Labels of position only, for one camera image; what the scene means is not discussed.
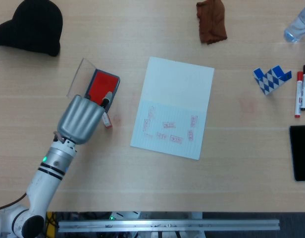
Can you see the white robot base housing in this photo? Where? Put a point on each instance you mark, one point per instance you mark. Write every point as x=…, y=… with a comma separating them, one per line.
x=124, y=215

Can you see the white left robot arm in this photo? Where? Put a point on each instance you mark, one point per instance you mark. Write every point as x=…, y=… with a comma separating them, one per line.
x=43, y=178

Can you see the black smartphone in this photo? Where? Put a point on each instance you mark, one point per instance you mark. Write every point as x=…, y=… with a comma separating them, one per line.
x=302, y=153

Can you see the clear plastic water bottle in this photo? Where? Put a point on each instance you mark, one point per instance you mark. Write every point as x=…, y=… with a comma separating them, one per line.
x=297, y=27

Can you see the black knit hat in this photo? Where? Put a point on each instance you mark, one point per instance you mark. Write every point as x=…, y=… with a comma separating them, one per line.
x=31, y=27

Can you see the aluminium rail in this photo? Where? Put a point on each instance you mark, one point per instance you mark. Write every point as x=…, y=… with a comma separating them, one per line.
x=167, y=225

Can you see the red whiteboard marker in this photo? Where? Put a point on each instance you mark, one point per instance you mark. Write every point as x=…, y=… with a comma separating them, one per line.
x=298, y=99

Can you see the red ink pad with lid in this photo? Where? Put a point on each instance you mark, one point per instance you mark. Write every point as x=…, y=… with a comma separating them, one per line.
x=103, y=81

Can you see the black whiteboard marker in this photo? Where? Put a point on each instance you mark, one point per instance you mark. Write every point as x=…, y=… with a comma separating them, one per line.
x=304, y=86

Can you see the white lined notepad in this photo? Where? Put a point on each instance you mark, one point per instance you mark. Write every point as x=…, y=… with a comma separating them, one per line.
x=172, y=99

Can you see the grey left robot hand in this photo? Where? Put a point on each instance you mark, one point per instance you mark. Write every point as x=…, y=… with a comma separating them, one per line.
x=78, y=119

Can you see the brown cloth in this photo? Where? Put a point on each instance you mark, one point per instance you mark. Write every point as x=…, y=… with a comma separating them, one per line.
x=212, y=22

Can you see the red rubber stamp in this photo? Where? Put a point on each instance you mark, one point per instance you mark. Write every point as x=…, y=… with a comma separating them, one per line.
x=107, y=121

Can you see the blue white snake puzzle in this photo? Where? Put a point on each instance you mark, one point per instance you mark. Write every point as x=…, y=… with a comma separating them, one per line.
x=266, y=83

